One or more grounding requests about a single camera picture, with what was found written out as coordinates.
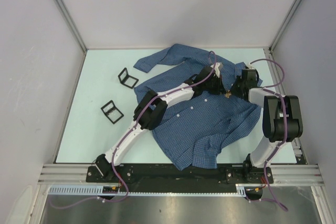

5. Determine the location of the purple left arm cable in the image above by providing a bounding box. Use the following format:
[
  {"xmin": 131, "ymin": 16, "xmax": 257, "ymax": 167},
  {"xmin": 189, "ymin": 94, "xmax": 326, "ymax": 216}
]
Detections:
[{"xmin": 49, "ymin": 50, "xmax": 217, "ymax": 209}]

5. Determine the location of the black open box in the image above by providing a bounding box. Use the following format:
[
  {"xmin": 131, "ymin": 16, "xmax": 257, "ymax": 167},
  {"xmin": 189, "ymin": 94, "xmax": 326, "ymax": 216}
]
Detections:
[
  {"xmin": 100, "ymin": 100, "xmax": 124, "ymax": 124},
  {"xmin": 118, "ymin": 67, "xmax": 139, "ymax": 89}
]

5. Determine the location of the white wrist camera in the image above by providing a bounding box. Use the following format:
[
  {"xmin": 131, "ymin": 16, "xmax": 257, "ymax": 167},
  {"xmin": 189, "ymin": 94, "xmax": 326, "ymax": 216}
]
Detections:
[
  {"xmin": 245, "ymin": 63, "xmax": 256, "ymax": 70},
  {"xmin": 211, "ymin": 62, "xmax": 223, "ymax": 78}
]

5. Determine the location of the aluminium front rail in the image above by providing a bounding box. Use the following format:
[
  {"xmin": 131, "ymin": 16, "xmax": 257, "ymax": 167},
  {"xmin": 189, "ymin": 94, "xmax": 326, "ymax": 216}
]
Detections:
[{"xmin": 38, "ymin": 164, "xmax": 324, "ymax": 186}]

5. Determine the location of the aluminium frame post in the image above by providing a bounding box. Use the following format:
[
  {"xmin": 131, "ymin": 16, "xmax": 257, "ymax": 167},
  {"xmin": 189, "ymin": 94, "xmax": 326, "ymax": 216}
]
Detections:
[
  {"xmin": 268, "ymin": 0, "xmax": 303, "ymax": 52},
  {"xmin": 53, "ymin": 0, "xmax": 88, "ymax": 54}
]

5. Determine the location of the right aluminium frame post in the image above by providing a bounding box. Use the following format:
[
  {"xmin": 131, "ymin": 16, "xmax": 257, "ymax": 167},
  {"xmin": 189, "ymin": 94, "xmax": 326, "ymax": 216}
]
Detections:
[{"xmin": 268, "ymin": 0, "xmax": 303, "ymax": 52}]

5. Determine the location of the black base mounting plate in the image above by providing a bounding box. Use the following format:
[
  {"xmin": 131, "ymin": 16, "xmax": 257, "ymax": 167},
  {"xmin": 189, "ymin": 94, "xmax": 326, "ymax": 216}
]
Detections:
[{"xmin": 86, "ymin": 163, "xmax": 274, "ymax": 189}]

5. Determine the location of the white slotted cable duct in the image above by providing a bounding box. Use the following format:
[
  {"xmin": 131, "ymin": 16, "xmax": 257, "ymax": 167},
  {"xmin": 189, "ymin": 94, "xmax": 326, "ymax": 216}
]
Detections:
[{"xmin": 48, "ymin": 184, "xmax": 262, "ymax": 197}]

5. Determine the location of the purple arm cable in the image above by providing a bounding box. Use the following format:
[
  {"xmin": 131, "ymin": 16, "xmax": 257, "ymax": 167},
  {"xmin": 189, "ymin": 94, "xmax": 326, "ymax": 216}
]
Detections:
[
  {"xmin": 246, "ymin": 58, "xmax": 289, "ymax": 212},
  {"xmin": 49, "ymin": 50, "xmax": 217, "ymax": 209}
]

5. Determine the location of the black open box upper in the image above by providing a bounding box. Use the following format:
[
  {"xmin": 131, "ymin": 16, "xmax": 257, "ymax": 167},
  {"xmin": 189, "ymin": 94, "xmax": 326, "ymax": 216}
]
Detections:
[{"xmin": 118, "ymin": 67, "xmax": 139, "ymax": 89}]

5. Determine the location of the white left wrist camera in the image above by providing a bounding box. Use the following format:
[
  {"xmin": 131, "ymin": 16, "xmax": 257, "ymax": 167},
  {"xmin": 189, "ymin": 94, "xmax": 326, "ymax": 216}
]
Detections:
[{"xmin": 211, "ymin": 62, "xmax": 223, "ymax": 78}]

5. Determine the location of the black open box lower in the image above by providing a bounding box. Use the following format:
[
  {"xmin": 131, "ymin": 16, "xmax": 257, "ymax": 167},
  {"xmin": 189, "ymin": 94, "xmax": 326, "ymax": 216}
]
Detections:
[{"xmin": 100, "ymin": 100, "xmax": 124, "ymax": 124}]

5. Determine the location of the left aluminium frame post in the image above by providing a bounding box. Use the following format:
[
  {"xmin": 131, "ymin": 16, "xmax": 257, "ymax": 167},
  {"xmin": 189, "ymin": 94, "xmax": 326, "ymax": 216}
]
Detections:
[{"xmin": 53, "ymin": 0, "xmax": 88, "ymax": 54}]

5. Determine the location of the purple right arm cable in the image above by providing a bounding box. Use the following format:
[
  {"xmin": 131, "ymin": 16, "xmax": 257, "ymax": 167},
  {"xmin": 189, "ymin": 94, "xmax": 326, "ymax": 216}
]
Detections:
[{"xmin": 246, "ymin": 58, "xmax": 289, "ymax": 212}]

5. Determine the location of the gold leaf brooch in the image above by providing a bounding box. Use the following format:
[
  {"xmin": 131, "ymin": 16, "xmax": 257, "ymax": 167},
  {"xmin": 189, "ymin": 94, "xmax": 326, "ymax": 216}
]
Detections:
[{"xmin": 225, "ymin": 91, "xmax": 231, "ymax": 98}]

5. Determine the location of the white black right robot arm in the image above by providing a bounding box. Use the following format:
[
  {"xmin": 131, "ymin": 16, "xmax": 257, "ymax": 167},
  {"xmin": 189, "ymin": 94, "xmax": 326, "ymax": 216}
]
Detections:
[{"xmin": 230, "ymin": 68, "xmax": 303, "ymax": 184}]

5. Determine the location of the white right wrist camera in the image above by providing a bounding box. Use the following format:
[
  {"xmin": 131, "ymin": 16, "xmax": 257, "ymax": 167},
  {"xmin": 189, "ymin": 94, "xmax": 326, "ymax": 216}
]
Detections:
[{"xmin": 245, "ymin": 63, "xmax": 256, "ymax": 70}]

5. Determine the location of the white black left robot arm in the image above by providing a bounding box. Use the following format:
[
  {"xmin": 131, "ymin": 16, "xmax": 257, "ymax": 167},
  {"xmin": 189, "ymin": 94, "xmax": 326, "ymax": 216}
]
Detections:
[{"xmin": 94, "ymin": 63, "xmax": 225, "ymax": 182}]

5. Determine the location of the blue checked shirt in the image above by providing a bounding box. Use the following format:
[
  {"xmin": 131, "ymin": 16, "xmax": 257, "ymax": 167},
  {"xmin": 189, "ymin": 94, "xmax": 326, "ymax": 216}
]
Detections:
[{"xmin": 134, "ymin": 44, "xmax": 261, "ymax": 170}]

